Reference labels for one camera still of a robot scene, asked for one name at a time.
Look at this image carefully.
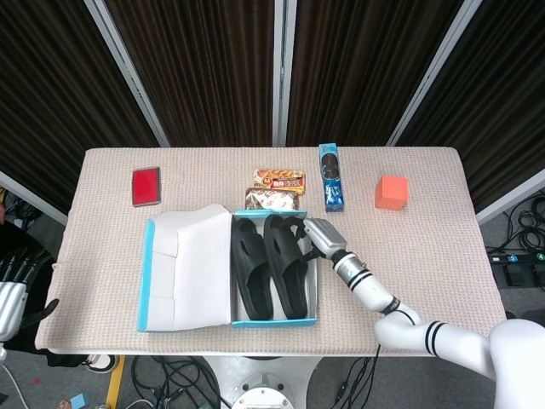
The white black sneaker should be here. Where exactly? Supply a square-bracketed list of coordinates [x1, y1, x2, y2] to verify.
[83, 354, 118, 375]

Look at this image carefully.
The small red object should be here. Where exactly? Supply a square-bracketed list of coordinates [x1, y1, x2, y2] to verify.
[131, 166, 163, 209]

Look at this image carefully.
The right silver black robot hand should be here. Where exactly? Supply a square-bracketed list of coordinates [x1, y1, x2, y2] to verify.
[290, 216, 349, 262]

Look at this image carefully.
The black foot pedal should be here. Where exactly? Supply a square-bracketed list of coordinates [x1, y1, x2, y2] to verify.
[503, 263, 529, 287]

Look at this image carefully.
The white table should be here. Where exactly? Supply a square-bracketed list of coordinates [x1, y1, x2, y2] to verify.
[46, 348, 427, 360]

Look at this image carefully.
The orange cube block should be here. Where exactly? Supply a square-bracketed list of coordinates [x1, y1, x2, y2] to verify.
[374, 175, 410, 211]

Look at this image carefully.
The light blue cardboard shoe box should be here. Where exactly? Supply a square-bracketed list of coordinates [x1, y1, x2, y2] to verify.
[135, 204, 319, 332]

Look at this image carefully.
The yellow floor tape strip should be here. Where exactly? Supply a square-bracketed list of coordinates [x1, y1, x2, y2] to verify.
[105, 355, 127, 409]

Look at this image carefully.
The orange snack packet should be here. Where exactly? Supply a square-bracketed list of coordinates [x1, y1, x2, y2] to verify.
[253, 168, 307, 197]

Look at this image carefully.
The black floor cable tangle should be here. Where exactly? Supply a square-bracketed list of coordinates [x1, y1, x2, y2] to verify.
[331, 355, 382, 409]
[129, 355, 225, 409]
[0, 199, 40, 227]
[485, 199, 545, 256]

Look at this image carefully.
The black rubber slipper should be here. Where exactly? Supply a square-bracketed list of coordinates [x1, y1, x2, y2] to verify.
[262, 214, 310, 320]
[231, 217, 273, 320]

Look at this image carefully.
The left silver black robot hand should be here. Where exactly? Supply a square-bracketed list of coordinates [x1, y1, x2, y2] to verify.
[0, 249, 60, 342]

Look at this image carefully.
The grey partition post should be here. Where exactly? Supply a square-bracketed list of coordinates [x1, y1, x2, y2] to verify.
[0, 170, 68, 226]
[83, 0, 171, 148]
[476, 170, 545, 226]
[272, 0, 298, 147]
[386, 0, 485, 147]

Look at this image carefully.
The dark ribbed partition panel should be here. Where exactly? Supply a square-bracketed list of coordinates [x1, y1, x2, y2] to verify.
[0, 0, 161, 214]
[285, 0, 463, 147]
[104, 0, 282, 148]
[398, 0, 545, 214]

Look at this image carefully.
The blue cookie package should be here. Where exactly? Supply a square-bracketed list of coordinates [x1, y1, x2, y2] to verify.
[318, 143, 346, 213]

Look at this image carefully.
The white red snack packet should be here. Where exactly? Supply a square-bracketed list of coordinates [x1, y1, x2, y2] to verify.
[244, 187, 301, 211]

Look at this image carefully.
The beige cloth-covered table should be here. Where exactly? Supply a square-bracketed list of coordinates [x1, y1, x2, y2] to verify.
[36, 147, 512, 357]

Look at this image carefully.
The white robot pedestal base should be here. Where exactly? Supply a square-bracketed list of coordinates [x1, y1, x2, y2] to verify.
[199, 354, 329, 409]

